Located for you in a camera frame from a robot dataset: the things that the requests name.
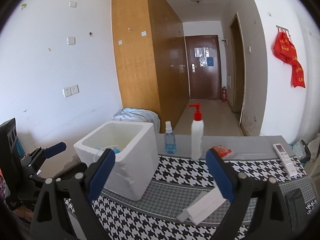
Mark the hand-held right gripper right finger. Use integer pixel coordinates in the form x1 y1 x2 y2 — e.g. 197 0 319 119
205 147 298 240

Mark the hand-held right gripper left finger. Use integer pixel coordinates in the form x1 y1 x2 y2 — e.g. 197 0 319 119
30 148 117 240

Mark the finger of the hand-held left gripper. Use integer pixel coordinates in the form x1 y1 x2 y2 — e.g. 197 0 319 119
29 142 67 160
54 162 88 180

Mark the white foam box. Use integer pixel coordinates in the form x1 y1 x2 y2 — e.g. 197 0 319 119
73 120 159 201

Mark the orange red packet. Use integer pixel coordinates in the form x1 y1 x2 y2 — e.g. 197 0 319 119
212 145 232 159

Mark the white red pump bottle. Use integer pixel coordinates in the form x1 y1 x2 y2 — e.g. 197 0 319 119
189 103 204 161

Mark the houndstooth tablecloth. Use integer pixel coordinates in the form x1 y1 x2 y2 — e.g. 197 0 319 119
64 133 317 240

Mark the blue spray bottle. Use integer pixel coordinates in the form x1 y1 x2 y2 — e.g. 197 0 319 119
164 121 177 154

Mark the white remote control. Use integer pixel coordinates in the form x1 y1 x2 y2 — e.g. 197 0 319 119
273 143 298 176

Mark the light blue bed sheet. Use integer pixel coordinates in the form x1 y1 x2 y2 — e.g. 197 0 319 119
113 107 161 128

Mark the dark brown door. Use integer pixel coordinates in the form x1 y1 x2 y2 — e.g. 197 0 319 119
184 35 222 100

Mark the wooden wardrobe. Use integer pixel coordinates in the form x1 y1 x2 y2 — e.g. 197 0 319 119
111 0 188 133

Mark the white paper sheet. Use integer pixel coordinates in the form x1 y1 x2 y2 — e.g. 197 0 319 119
194 47 216 58

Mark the red plastic bag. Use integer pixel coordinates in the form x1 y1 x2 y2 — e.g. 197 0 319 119
290 60 306 88
273 31 297 63

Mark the teal bag black strap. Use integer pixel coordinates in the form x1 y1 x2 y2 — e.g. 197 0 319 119
291 139 312 164

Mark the wooden side door frame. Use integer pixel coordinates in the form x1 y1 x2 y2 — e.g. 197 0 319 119
229 12 247 127

